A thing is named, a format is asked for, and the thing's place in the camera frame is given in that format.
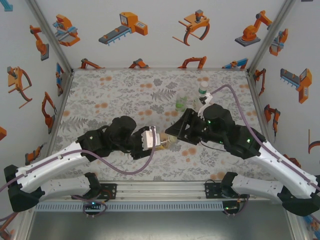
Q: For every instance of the yellow bottle cap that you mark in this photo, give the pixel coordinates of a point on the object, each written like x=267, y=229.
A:
x=173, y=139

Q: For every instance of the yellow label tea bottle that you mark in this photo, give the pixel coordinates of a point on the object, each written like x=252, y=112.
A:
x=163, y=142

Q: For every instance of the clear bottle bright green label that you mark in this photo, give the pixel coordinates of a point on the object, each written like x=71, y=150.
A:
x=180, y=106

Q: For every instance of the clear bottle green white label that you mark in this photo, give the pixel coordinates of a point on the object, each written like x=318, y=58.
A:
x=203, y=90

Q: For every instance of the white bottle cap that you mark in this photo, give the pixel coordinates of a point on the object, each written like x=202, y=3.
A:
x=204, y=84

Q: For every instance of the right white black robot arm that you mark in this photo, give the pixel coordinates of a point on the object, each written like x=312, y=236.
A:
x=285, y=170

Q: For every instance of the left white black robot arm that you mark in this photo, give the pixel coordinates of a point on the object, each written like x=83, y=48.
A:
x=50, y=167

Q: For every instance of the grey floral tablecloth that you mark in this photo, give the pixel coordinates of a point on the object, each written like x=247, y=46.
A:
x=125, y=82

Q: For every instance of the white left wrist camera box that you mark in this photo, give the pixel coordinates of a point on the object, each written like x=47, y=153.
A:
x=148, y=138

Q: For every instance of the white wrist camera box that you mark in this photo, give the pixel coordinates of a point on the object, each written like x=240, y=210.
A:
x=148, y=138
x=206, y=98

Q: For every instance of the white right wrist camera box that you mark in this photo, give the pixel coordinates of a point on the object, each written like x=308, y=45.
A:
x=206, y=98

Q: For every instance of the aluminium frame rail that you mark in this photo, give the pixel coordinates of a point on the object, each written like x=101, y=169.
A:
x=160, y=190

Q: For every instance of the aluminium table side rail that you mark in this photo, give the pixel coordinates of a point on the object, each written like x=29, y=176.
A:
x=60, y=105
x=257, y=100

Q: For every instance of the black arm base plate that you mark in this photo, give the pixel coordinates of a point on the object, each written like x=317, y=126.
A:
x=211, y=191
x=111, y=191

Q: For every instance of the grey corner bracket plate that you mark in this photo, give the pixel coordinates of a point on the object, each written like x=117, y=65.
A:
x=64, y=85

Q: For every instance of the aluminium frame post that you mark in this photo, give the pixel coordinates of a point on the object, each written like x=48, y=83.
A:
x=272, y=30
x=51, y=37

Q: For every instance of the aluminium frame leg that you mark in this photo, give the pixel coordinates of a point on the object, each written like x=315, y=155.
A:
x=23, y=227
x=297, y=228

